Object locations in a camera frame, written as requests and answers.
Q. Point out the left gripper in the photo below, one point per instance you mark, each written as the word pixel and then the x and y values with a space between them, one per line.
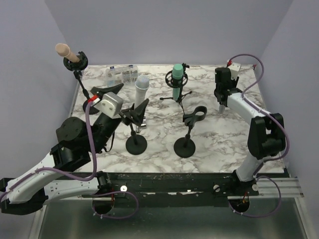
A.
pixel 137 114

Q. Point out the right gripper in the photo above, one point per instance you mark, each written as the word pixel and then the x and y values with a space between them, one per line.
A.
pixel 234 82

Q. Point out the grey metal microphone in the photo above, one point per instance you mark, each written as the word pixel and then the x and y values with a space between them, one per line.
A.
pixel 221 109

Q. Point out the white microphone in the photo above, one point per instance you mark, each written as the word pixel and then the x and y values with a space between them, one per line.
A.
pixel 142 84

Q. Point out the black white-mic stand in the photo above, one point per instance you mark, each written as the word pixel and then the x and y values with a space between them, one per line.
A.
pixel 136 144

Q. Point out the black mic stand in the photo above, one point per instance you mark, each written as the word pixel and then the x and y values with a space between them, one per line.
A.
pixel 184 147

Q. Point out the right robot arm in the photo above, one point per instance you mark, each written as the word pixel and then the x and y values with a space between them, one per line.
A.
pixel 266 137

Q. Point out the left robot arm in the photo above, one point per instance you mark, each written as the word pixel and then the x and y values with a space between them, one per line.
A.
pixel 70 168

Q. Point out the teal microphone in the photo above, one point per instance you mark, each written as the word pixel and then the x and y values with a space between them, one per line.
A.
pixel 176 76

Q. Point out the beige microphone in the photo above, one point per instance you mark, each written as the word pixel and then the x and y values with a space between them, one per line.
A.
pixel 63 50

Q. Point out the clear plastic screw box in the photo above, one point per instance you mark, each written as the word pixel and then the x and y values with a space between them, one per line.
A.
pixel 121 74

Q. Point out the small chrome metal block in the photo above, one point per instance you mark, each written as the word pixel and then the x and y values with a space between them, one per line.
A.
pixel 143 124

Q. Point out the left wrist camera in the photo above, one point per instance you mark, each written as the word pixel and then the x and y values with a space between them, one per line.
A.
pixel 110 104

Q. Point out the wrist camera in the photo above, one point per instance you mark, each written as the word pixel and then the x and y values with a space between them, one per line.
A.
pixel 110 104
pixel 234 69

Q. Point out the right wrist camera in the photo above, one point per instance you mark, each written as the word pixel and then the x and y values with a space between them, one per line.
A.
pixel 234 69

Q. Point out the black tripod shock mount stand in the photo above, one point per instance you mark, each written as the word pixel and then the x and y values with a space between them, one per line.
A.
pixel 168 82

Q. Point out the black tall shock mount stand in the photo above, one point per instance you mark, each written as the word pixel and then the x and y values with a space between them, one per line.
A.
pixel 77 64

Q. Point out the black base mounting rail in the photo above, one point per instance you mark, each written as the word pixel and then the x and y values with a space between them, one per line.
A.
pixel 172 189

